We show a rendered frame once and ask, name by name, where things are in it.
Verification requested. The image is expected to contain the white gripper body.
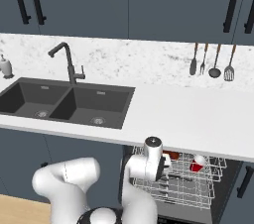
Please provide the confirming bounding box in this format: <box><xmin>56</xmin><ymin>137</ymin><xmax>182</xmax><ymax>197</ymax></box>
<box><xmin>161</xmin><ymin>153</ymin><xmax>174</xmax><ymax>172</ymax></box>

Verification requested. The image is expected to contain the brown bowl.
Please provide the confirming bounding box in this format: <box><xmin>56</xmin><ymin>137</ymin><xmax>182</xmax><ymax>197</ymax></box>
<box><xmin>163</xmin><ymin>150</ymin><xmax>182</xmax><ymax>162</ymax></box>

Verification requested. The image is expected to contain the red cup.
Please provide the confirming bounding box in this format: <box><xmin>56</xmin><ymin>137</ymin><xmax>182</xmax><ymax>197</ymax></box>
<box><xmin>189</xmin><ymin>155</ymin><xmax>207</xmax><ymax>172</ymax></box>

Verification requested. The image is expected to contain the dishwasher door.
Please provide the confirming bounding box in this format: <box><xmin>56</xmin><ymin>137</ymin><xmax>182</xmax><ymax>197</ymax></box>
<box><xmin>154</xmin><ymin>198</ymin><xmax>214</xmax><ymax>224</ymax></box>

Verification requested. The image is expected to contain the dark blue base cupboard door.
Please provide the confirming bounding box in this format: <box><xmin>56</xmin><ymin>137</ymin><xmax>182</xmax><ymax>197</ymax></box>
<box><xmin>218</xmin><ymin>160</ymin><xmax>254</xmax><ymax>224</ymax></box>
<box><xmin>44</xmin><ymin>133</ymin><xmax>125</xmax><ymax>210</ymax></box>
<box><xmin>0</xmin><ymin>127</ymin><xmax>54</xmax><ymax>204</ymax></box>

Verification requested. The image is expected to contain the dishwasher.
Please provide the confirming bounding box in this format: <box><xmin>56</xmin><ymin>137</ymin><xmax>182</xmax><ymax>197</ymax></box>
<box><xmin>117</xmin><ymin>144</ymin><xmax>245</xmax><ymax>224</ymax></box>

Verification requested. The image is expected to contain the dark double sink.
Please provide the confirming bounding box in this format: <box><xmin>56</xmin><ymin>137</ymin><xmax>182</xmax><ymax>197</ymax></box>
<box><xmin>0</xmin><ymin>76</ymin><xmax>136</xmax><ymax>130</ymax></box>

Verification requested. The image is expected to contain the dark hanging ladle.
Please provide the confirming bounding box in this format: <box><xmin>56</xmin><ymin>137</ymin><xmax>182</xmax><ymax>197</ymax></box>
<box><xmin>207</xmin><ymin>44</ymin><xmax>222</xmax><ymax>79</ymax></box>

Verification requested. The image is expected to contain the hanging slotted spatula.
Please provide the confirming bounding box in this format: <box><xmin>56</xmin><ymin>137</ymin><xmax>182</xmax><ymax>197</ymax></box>
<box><xmin>223</xmin><ymin>44</ymin><xmax>238</xmax><ymax>82</ymax></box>

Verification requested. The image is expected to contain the black tap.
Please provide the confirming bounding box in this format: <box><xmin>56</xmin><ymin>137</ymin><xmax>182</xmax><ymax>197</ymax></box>
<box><xmin>48</xmin><ymin>42</ymin><xmax>86</xmax><ymax>85</ymax></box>

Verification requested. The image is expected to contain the white soap dispenser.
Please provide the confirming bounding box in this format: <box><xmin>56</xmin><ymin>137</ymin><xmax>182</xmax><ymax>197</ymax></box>
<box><xmin>0</xmin><ymin>54</ymin><xmax>15</xmax><ymax>80</ymax></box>

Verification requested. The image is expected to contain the white wire dishwasher rack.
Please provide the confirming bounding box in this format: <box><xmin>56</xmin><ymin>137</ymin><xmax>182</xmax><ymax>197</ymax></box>
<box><xmin>131</xmin><ymin>146</ymin><xmax>228</xmax><ymax>211</ymax></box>

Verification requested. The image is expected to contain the hanging fork wooden handle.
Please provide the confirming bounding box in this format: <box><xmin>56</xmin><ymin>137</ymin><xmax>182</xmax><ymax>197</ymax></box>
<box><xmin>199</xmin><ymin>43</ymin><xmax>209</xmax><ymax>75</ymax></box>

